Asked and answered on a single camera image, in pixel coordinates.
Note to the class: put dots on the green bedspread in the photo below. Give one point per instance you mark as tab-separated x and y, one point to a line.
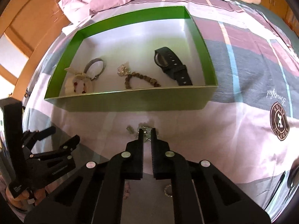
268	21

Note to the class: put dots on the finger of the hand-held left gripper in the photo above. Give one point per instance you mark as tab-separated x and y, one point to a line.
67	145
44	133

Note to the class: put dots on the black wristwatch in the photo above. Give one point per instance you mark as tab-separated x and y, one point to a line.
177	71

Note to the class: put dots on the cream white wristwatch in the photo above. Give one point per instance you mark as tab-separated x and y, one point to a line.
80	85

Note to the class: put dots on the small metal charm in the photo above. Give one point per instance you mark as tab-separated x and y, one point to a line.
129	130

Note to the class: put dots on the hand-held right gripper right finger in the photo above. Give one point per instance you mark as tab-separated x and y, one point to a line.
153	136

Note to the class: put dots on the person's left hand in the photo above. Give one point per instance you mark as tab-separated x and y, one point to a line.
37	194

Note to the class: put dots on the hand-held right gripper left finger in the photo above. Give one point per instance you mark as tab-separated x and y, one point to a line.
140	136

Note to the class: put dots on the wooden wardrobe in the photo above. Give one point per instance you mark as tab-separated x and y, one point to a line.
280	7

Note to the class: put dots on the gold flower brooch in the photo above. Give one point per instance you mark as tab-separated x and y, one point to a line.
122	70

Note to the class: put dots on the wooden headboard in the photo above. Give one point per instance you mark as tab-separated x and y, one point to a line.
28	28

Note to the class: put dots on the green cardboard box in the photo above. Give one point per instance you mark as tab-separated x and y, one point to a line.
140	44

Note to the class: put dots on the silver mesh bangle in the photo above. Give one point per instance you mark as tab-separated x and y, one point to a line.
89	64

